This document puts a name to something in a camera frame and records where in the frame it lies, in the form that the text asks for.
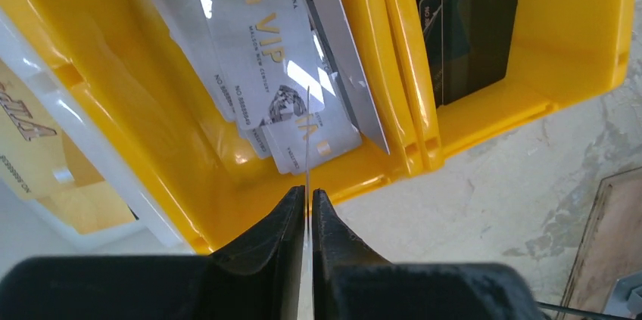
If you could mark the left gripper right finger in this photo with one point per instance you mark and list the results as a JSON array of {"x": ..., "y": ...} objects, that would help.
[{"x": 352, "y": 281}]

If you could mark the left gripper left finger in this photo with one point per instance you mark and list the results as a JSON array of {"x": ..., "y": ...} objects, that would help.
[{"x": 255, "y": 276}]

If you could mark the yellow bin with cards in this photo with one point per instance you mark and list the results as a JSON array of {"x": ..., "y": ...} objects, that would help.
[{"x": 123, "y": 71}]

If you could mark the grey credit cards in bin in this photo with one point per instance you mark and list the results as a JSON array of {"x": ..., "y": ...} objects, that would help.
[{"x": 266, "y": 63}]

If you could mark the yellow cards in white bin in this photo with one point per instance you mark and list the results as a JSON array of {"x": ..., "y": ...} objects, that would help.
[{"x": 41, "y": 164}]

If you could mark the white plastic bin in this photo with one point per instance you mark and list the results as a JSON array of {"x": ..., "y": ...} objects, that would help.
[{"x": 18, "y": 55}]

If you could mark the wooden board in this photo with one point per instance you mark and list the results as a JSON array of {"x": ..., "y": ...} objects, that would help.
[{"x": 610, "y": 247}]

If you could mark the yellow bin with black item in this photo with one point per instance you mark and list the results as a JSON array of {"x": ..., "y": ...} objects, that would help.
[{"x": 563, "y": 52}]

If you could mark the grey socket box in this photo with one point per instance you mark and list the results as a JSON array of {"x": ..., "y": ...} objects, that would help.
[{"x": 625, "y": 297}]

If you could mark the black item in bin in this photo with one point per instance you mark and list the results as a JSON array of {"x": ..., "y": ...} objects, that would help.
[{"x": 467, "y": 43}]

